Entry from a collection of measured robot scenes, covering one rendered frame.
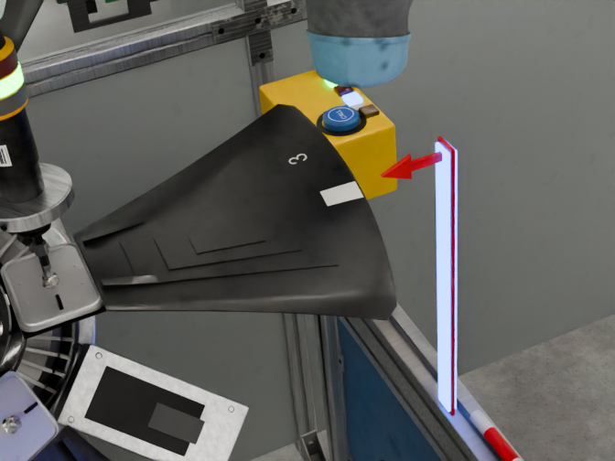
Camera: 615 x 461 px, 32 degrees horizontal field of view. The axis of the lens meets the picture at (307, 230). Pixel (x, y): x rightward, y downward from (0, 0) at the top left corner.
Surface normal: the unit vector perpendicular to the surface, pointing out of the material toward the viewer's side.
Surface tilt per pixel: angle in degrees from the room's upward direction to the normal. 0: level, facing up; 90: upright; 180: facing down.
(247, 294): 18
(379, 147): 90
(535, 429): 0
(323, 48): 92
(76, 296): 0
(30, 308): 0
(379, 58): 93
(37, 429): 53
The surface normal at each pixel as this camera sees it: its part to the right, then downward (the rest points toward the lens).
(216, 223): -0.01, -0.68
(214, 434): 0.26, -0.09
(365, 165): 0.41, 0.54
